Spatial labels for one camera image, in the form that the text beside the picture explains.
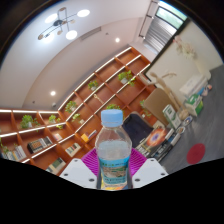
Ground white vase with flowers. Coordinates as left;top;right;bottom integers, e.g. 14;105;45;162
173;34;213;81

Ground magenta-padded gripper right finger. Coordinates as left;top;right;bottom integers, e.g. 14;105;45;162
128;148;169;190

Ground flat round red coaster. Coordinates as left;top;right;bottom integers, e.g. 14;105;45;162
186;143;207;165

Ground stack of white books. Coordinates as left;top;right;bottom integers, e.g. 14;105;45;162
179;73;209;98

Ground orange wooden bookshelf unit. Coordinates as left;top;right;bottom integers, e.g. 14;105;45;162
0;46;158;176

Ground window with grey curtain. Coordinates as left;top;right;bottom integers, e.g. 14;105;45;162
143;1;189;54

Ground branching globe ceiling lamp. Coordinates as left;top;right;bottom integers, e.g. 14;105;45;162
37;7;92;42

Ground stack of dark books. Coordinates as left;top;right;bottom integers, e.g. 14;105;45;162
136;125;183;163

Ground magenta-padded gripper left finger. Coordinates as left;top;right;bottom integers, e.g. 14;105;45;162
59;148;101;190

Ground clear water bottle blue cap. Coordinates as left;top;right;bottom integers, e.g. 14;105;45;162
94;109;133;191

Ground recessed ceiling lights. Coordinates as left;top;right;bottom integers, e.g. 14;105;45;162
48;36;122;98

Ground small green white carton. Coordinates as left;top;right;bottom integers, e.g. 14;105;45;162
162;103;182;130

